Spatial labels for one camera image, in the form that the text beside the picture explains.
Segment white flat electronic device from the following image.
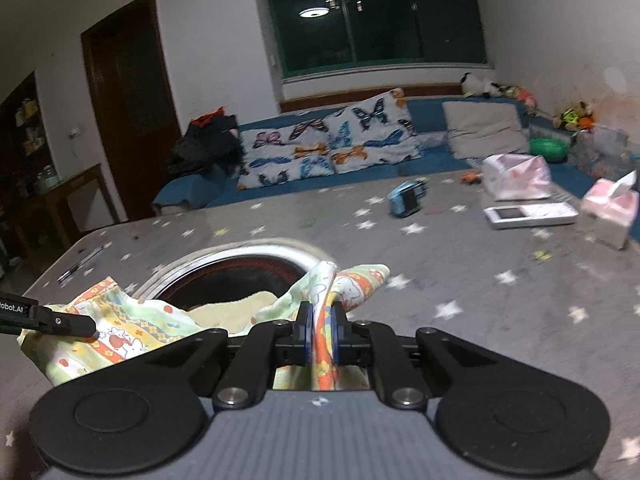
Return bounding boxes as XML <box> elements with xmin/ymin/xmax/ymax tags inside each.
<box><xmin>483</xmin><ymin>202</ymin><xmax>580</xmax><ymax>231</ymax></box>

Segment grey pillow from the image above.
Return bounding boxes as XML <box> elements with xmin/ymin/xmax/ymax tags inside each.
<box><xmin>442</xmin><ymin>100</ymin><xmax>532</xmax><ymax>159</ymax></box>

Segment green framed window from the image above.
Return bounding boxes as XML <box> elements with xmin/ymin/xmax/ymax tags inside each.
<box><xmin>260</xmin><ymin>0</ymin><xmax>489</xmax><ymax>82</ymax></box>

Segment round metal-rimmed table heater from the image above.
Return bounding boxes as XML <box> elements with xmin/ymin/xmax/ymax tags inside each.
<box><xmin>131</xmin><ymin>240</ymin><xmax>337</xmax><ymax>313</ymax></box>

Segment grey star print tablecloth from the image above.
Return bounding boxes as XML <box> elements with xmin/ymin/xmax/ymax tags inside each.
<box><xmin>0</xmin><ymin>167</ymin><xmax>640</xmax><ymax>480</ymax></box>

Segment small wooden side table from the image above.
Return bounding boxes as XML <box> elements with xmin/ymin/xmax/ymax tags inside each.
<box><xmin>34</xmin><ymin>162</ymin><xmax>122</xmax><ymax>257</ymax></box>

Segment blue toy car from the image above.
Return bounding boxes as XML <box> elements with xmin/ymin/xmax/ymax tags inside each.
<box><xmin>388</xmin><ymin>179</ymin><xmax>431</xmax><ymax>219</ymax></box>

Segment blue sofa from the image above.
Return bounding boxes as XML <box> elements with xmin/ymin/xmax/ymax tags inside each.
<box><xmin>152</xmin><ymin>94</ymin><xmax>640</xmax><ymax>246</ymax></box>

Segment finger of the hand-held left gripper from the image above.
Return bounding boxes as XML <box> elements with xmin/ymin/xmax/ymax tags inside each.
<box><xmin>29</xmin><ymin>306</ymin><xmax>99</xmax><ymax>339</ymax></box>

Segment pink tissue pack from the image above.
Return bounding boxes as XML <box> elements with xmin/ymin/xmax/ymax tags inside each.
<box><xmin>579</xmin><ymin>170</ymin><xmax>639</xmax><ymax>251</ymax></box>

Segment yellow and orange plush toys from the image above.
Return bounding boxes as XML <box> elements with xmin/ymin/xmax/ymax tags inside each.
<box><xmin>552</xmin><ymin>101</ymin><xmax>597</xmax><ymax>132</ymax></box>

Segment dark brown wooden door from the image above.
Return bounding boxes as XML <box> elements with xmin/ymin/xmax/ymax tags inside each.
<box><xmin>80</xmin><ymin>0</ymin><xmax>182</xmax><ymax>224</ymax></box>

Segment pile of black clothes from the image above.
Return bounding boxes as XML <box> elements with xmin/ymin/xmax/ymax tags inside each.
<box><xmin>166</xmin><ymin>108</ymin><xmax>244</xmax><ymax>180</ymax></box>

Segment dark wooden shelf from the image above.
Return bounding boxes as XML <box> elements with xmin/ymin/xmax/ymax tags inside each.
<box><xmin>0</xmin><ymin>71</ymin><xmax>52</xmax><ymax>271</ymax></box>

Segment pink plastic bag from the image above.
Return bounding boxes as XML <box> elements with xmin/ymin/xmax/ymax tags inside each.
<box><xmin>480</xmin><ymin>153</ymin><xmax>553</xmax><ymax>201</ymax></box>

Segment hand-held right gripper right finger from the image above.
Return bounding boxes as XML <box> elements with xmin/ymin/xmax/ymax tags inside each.
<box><xmin>330</xmin><ymin>304</ymin><xmax>497</xmax><ymax>409</ymax></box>

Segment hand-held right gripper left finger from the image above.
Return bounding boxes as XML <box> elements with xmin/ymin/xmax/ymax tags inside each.
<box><xmin>145</xmin><ymin>302</ymin><xmax>314</xmax><ymax>409</ymax></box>

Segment butterfly print pillow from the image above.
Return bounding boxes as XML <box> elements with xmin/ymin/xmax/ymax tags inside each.
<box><xmin>236</xmin><ymin>119</ymin><xmax>337</xmax><ymax>191</ymax></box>
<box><xmin>324</xmin><ymin>88</ymin><xmax>422</xmax><ymax>176</ymax></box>

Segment silver pen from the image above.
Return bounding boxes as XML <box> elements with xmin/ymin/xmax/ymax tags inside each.
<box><xmin>57</xmin><ymin>244</ymin><xmax>105</xmax><ymax>284</ymax></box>

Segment black and white plush toys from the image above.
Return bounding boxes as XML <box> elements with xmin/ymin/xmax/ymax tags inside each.
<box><xmin>459</xmin><ymin>72</ymin><xmax>539</xmax><ymax>112</ymax></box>

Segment cartoon print children's garment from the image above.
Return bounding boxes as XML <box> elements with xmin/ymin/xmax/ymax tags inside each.
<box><xmin>17</xmin><ymin>262</ymin><xmax>391</xmax><ymax>392</ymax></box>

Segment green round basin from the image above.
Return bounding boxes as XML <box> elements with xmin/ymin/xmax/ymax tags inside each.
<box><xmin>528</xmin><ymin>137</ymin><xmax>570</xmax><ymax>164</ymax></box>

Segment clear plastic storage box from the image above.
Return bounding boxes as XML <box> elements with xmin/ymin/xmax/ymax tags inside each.
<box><xmin>574</xmin><ymin>124</ymin><xmax>630</xmax><ymax>177</ymax></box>

